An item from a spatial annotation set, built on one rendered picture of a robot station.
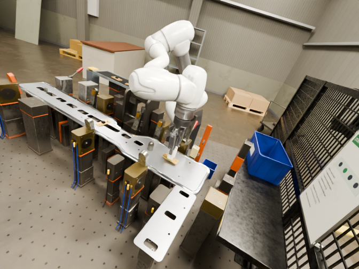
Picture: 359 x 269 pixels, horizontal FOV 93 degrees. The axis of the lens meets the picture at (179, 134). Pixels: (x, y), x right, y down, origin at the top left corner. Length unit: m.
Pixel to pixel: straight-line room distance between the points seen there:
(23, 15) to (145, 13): 4.14
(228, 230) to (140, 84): 0.57
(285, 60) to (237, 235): 7.15
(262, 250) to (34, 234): 0.89
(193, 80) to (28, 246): 0.91
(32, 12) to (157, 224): 8.41
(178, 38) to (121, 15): 6.57
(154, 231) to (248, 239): 0.32
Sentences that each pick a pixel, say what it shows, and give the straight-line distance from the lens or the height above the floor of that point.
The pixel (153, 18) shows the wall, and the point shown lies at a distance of 7.29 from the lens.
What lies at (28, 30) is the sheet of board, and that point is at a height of 0.37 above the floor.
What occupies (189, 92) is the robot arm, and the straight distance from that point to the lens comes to 0.65.
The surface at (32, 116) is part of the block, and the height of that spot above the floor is 0.97.
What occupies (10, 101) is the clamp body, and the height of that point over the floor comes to 0.95.
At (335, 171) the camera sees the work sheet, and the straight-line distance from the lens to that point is 0.72.
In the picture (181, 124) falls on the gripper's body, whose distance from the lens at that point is 0.73.
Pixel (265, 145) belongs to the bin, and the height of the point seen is 1.09.
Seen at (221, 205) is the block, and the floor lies 1.06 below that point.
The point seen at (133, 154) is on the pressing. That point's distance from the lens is 0.87.
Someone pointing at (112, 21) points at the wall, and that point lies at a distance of 7.82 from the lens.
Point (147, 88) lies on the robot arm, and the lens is 0.59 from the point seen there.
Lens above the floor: 1.54
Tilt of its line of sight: 29 degrees down
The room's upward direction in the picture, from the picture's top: 17 degrees clockwise
